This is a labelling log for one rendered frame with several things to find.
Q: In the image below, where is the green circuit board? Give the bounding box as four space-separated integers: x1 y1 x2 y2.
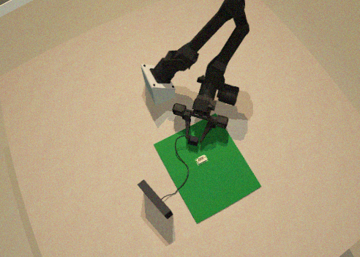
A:
154 119 261 223

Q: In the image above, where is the black cable with plug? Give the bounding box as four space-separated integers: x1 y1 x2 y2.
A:
170 135 199 195

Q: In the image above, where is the black square fan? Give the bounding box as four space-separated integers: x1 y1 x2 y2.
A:
138 179 173 219

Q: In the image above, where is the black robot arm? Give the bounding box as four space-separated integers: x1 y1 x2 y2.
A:
150 0 250 113

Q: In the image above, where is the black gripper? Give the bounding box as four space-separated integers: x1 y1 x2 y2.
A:
172 93 228 143

